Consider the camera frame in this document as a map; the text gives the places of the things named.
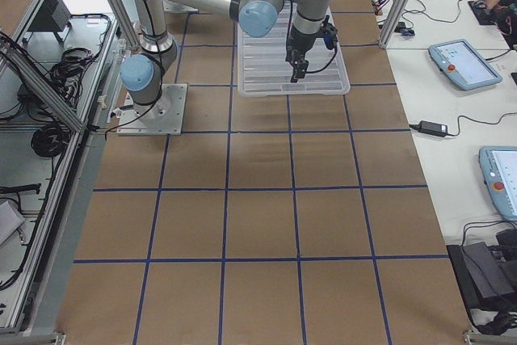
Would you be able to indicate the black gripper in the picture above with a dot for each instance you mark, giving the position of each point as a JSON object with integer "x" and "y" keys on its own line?
{"x": 300, "y": 43}

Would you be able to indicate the clear plastic box lid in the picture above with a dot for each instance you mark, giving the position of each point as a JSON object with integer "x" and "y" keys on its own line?
{"x": 262, "y": 69}

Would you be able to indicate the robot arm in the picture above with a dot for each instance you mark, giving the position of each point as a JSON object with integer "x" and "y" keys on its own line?
{"x": 143, "y": 73}

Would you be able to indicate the black power adapter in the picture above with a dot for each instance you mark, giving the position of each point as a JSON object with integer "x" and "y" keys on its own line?
{"x": 432, "y": 128}

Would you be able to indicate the teach pendant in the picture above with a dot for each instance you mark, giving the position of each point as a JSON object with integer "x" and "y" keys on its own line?
{"x": 498, "y": 167}
{"x": 463, "y": 65}

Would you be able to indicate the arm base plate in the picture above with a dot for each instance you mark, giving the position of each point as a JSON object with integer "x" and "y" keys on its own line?
{"x": 165, "y": 117}

